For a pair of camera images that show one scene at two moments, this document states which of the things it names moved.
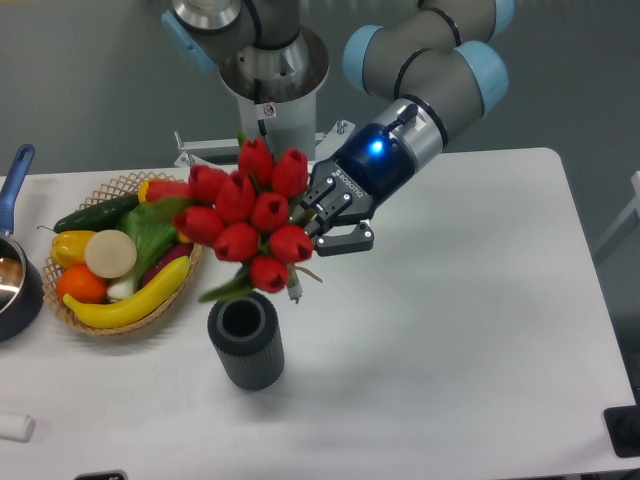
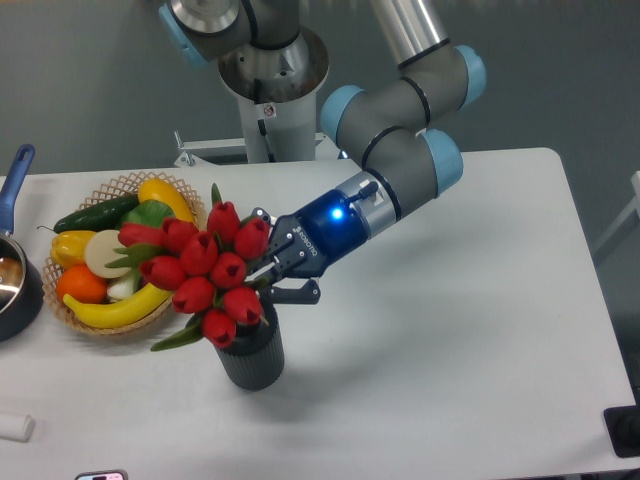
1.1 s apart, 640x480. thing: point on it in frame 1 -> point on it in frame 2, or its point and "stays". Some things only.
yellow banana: [132, 308] stays
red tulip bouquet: [251, 216] -> [205, 270]
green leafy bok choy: [150, 230] stays
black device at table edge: [624, 423] stays
